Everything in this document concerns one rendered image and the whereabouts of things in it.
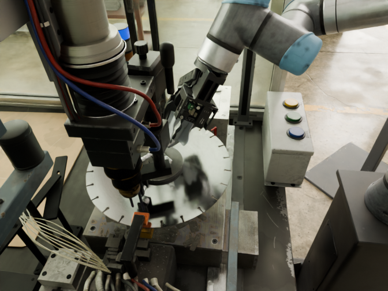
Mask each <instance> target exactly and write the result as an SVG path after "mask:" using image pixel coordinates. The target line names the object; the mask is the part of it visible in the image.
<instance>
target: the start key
mask: <svg viewBox="0 0 388 291"><path fill-rule="evenodd" d="M286 117H287V119H288V120H289V121H293V122H297V121H300V119H301V115H300V114H299V113H297V112H294V111H291V112H289V113H287V116H286Z"/></svg>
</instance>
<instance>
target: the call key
mask: <svg viewBox="0 0 388 291"><path fill-rule="evenodd" d="M285 105H286V106H288V107H296V106H297V105H298V101H297V100H295V99H293V98H288V99H286V100H285Z"/></svg>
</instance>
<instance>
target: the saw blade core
mask: <svg viewBox="0 0 388 291"><path fill-rule="evenodd" d="M199 130H200V131H199ZM207 131H208V130H205V129H204V128H202V129H200V128H197V127H195V128H193V129H192V130H191V131H190V133H189V140H188V143H187V144H186V145H185V146H183V145H182V144H181V143H178V144H176V145H174V146H172V147H173V148H175V149H177V150H178V151H179V152H180V153H181V155H182V158H183V167H182V170H181V172H180V173H179V175H178V176H176V177H175V178H173V179H172V180H170V181H166V182H162V183H151V182H148V186H149V187H148V188H147V189H146V191H145V194H144V195H141V197H142V200H143V204H144V207H145V211H143V210H142V207H141V204H140V200H139V197H138V195H137V196H135V197H133V198H132V200H133V204H134V207H132V206H131V204H130V200H129V199H128V198H124V197H123V196H122V195H121V194H120V193H119V190H117V189H116V188H115V187H113V185H112V181H111V179H110V178H108V177H107V176H106V175H105V172H104V168H103V167H96V166H92V165H91V162H89V165H88V168H87V173H86V179H85V180H86V186H87V192H88V194H89V197H90V199H91V200H92V202H93V204H94V205H95V206H96V208H97V209H98V210H99V211H100V212H102V213H103V214H104V215H105V216H107V217H109V218H110V219H112V220H114V221H116V222H119V221H120V220H121V221H120V223H121V224H124V225H127V226H131V221H132V218H133V214H134V212H145V213H149V214H150V217H149V220H148V223H147V226H144V225H143V227H142V228H147V229H154V228H161V223H160V221H163V222H162V227H169V226H174V225H179V224H181V223H183V221H182V219H181V218H180V216H183V220H184V222H187V221H190V220H191V219H193V218H196V217H198V216H199V215H201V214H202V212H201V211H200V210H199V209H198V208H200V209H201V210H202V211H203V212H206V211H207V210H208V209H209V208H211V207H212V206H213V205H214V204H215V203H216V202H217V200H219V199H220V197H221V196H222V195H223V193H224V191H225V190H226V188H227V186H226V185H228V183H229V180H230V175H231V172H230V171H231V161H230V156H229V153H228V151H227V149H226V147H225V146H224V145H223V143H222V142H221V141H220V139H218V138H217V137H216V136H214V134H213V133H211V132H210V131H209V132H208V133H207V134H204V133H205V132H207ZM210 137H211V138H210ZM224 158H225V159H224ZM224 170H226V171H224ZM92 171H94V172H92ZM92 184H93V185H92ZM221 184H223V185H221ZM212 196H213V197H214V198H212ZM97 197H98V198H97ZM96 198H97V199H96ZM216 199H217V200H216ZM107 208H109V209H108V210H106V209H107ZM105 210H106V211H105ZM122 216H124V217H123V218H122V219H121V217H122Z"/></svg>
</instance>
